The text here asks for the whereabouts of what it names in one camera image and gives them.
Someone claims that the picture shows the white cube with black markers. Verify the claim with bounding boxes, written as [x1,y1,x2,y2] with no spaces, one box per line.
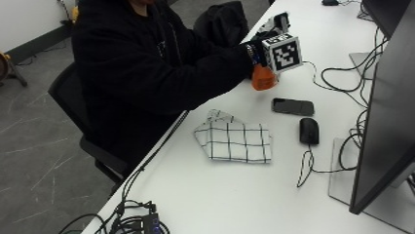
[261,32,305,74]

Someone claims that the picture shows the person in black hoodie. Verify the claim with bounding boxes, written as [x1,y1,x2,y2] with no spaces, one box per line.
[71,0,261,170]

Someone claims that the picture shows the black computer mouse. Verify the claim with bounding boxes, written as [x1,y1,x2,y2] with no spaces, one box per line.
[298,117,322,146]

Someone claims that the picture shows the black mouse cable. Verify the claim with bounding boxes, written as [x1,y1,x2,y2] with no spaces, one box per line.
[296,130,369,189]

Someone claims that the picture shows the black monitor cables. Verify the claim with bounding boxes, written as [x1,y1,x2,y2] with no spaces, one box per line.
[301,27,390,110]

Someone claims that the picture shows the black backpack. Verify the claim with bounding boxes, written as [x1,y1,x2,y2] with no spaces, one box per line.
[192,0,251,48]

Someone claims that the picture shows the large black monitor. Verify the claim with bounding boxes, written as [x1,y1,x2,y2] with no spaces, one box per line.
[348,0,415,215]

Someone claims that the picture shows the small black monitor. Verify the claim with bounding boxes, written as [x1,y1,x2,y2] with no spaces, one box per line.
[361,0,413,41]

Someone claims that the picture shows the grey monitor base plate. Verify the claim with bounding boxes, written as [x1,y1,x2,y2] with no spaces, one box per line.
[348,52,380,81]

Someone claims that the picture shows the black office chair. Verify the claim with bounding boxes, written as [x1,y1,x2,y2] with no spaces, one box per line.
[47,61,132,193]

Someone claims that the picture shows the black usb hub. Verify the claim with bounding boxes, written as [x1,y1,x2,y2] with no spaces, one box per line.
[140,211,164,234]

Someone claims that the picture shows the black cable bundle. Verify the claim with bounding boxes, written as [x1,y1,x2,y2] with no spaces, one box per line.
[58,109,192,234]

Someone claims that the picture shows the brown stool with black legs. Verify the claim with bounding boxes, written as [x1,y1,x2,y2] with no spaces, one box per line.
[0,51,28,89]

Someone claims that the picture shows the silver monitor stand base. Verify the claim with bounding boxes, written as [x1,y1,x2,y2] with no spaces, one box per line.
[328,137,415,234]

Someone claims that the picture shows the white black-checked cloth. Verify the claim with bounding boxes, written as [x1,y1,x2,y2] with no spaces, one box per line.
[192,108,275,165]

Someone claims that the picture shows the orange spray bottle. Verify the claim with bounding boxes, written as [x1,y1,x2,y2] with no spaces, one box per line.
[251,12,292,92]

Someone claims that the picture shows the black smartphone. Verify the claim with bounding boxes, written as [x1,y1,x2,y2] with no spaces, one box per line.
[272,97,317,117]

